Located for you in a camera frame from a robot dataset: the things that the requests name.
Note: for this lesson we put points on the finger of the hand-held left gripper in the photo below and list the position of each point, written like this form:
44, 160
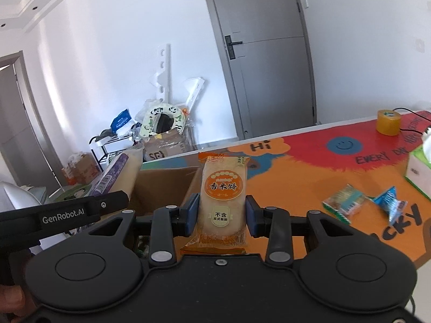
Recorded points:
112, 202

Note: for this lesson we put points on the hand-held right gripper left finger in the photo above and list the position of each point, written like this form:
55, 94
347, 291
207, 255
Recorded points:
194, 213

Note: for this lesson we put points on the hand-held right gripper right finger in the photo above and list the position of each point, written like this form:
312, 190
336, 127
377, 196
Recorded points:
252, 217

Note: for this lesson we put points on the large purple snack packet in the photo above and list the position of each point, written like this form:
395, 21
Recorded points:
118, 171

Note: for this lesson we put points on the orange rice cracker packet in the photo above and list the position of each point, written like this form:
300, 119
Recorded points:
224, 188

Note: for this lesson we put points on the cardboard box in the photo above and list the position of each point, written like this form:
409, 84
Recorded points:
161, 188
168, 148

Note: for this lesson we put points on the person's left hand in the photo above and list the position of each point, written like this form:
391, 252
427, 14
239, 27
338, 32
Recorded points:
10, 304

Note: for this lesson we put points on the small orange carton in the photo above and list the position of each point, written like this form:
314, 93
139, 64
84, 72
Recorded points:
80, 170

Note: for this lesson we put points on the black shoe rack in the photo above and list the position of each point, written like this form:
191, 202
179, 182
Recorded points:
104, 144

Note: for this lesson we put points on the cardboard box on floor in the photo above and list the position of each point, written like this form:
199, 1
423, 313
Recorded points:
168, 148

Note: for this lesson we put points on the blue plastic bag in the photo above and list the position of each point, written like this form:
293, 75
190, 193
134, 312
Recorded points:
121, 120

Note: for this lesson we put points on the panda print toilet seat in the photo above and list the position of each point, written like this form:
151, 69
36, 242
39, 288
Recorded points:
151, 121

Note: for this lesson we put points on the green white cracker packet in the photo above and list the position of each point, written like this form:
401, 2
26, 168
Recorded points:
343, 202

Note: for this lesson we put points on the dark grey side door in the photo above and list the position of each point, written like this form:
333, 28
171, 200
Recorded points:
20, 124

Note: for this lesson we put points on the short white shelf board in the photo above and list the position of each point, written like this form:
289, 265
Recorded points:
195, 92

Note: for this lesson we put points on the tall white perforated board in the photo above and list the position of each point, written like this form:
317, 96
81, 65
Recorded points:
163, 74

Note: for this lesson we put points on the blue triangular snack packet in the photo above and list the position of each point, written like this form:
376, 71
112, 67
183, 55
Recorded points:
390, 203

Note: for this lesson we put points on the brown tape roll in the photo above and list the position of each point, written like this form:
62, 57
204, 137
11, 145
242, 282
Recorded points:
389, 122

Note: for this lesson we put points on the green tissue box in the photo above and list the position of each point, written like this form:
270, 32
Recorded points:
419, 171

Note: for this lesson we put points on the white wall socket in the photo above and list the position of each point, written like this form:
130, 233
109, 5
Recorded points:
419, 45

